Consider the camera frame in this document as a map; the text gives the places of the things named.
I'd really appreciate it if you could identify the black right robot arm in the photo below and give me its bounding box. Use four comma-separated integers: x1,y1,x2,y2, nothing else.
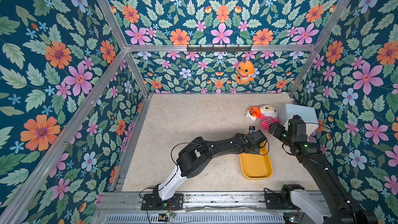
268,115,378,224

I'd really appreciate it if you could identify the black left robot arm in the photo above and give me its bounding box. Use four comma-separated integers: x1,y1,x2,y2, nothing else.
153,130,268,201

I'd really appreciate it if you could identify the yellow plastic storage tray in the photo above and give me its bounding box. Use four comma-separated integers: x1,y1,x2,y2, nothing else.
239,141,273,180

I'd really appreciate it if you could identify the light blue white box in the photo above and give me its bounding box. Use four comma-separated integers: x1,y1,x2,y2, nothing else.
278,104,319,135

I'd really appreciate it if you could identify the pink white doll plush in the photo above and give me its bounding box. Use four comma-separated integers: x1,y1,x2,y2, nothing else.
259,105,279,131

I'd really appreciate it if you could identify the orange tiger plush toy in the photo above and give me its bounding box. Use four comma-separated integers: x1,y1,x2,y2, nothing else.
246,106,261,121

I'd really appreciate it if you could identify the orange dinosaur plush toy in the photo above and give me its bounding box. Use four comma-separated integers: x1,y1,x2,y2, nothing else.
236,60,255,85

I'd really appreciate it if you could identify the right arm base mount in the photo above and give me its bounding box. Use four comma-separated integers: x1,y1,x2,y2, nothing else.
264,184,305,209

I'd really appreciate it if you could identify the black hook rail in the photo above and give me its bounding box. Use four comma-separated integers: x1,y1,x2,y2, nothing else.
186,45,252,53

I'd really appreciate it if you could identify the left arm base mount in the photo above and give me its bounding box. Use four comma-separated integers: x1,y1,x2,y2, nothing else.
141,193,184,211

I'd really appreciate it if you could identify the aluminium frame bottom rail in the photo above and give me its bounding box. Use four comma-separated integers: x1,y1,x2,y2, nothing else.
110,95,152,192

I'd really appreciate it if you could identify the aluminium frame post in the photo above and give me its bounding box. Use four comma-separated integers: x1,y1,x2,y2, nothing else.
96,0,149,99

